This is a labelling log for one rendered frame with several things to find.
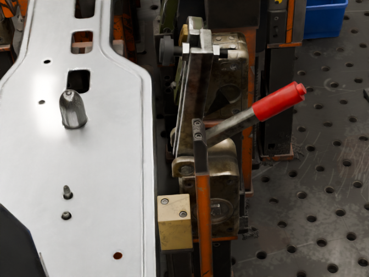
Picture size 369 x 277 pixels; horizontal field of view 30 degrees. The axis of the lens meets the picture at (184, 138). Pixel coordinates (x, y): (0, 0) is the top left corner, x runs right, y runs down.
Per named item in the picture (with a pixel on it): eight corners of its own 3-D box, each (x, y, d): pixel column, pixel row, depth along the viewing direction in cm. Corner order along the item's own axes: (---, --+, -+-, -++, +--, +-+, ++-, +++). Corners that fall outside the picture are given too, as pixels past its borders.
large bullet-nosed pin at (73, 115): (65, 120, 92) (56, 83, 87) (89, 118, 92) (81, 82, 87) (63, 138, 89) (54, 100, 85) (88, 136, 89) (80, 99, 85)
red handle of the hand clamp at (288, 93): (172, 135, 77) (295, 68, 71) (183, 145, 79) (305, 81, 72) (173, 163, 74) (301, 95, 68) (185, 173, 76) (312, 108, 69)
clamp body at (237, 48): (186, 200, 118) (172, 24, 91) (253, 195, 118) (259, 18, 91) (189, 245, 111) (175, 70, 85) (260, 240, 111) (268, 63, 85)
